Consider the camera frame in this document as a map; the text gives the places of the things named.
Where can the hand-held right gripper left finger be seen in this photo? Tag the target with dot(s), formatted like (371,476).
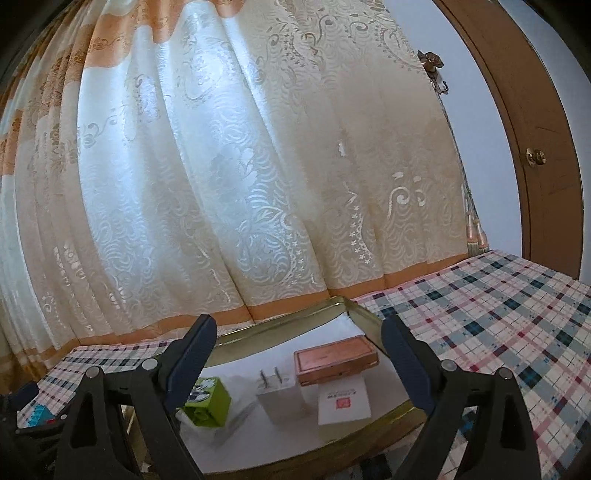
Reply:
(187,374)

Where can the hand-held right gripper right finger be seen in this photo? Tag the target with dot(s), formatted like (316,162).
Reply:
(408,369)

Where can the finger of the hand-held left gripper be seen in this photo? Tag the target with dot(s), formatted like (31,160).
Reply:
(27,394)

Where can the green cartoon box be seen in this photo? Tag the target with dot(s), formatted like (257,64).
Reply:
(210,401)

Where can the red toy brick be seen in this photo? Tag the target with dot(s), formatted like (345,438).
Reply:
(62,417)

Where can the gold metal tin tray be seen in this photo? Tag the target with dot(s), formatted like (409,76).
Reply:
(369,323)

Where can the copper box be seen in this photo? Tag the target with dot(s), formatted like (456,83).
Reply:
(334,360)

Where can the white plug charger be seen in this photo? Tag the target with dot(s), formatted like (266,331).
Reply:
(281,399)

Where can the teal toy brick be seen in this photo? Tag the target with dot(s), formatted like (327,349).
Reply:
(39,413)

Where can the white box with red label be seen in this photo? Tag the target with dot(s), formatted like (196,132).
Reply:
(344,406)

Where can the plaid tablecloth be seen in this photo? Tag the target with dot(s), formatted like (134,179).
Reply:
(498,314)

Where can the tasselled curtain tieback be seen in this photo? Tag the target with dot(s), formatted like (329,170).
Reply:
(473,230)

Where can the cream patterned curtain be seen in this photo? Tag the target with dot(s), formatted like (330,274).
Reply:
(231,161)

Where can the brass door knob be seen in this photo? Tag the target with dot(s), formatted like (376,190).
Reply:
(535,157)

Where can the brown wooden door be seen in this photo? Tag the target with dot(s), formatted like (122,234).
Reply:
(521,115)

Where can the metal flower curtain hook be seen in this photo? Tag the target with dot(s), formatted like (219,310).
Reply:
(432,62)

